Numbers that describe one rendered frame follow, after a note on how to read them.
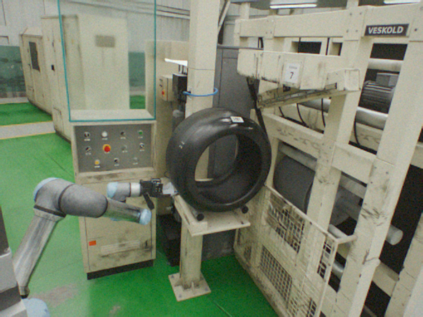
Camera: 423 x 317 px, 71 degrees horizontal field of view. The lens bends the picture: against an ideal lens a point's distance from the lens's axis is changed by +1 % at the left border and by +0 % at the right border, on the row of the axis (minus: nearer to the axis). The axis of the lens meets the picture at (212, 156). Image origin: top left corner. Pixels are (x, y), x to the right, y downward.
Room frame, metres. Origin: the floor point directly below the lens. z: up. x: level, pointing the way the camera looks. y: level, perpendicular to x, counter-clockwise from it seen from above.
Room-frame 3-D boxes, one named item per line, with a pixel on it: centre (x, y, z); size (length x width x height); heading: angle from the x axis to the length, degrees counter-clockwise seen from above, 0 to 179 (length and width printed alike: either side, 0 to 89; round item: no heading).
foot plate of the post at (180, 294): (1.85, 0.10, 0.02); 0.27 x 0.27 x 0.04; 24
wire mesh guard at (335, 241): (1.55, -0.41, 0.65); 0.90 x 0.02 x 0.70; 24
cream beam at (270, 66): (1.63, -0.34, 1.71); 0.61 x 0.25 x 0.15; 24
